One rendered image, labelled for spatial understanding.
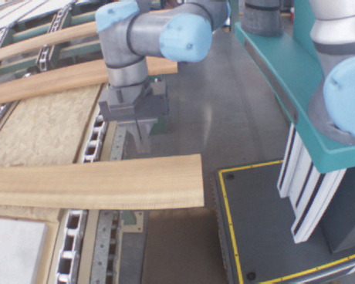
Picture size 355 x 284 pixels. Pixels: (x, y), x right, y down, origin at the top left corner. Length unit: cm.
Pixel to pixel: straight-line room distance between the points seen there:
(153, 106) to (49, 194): 40
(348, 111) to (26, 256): 75
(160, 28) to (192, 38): 5
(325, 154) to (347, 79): 22
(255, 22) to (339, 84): 63
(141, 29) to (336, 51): 27
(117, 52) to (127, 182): 36
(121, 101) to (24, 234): 51
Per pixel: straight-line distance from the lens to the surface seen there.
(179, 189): 67
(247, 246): 119
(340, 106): 31
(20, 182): 87
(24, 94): 138
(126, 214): 158
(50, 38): 192
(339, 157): 50
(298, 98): 58
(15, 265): 77
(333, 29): 30
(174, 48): 38
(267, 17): 88
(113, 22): 44
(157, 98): 51
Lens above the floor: 140
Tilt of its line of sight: 43 degrees down
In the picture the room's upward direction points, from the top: 8 degrees counter-clockwise
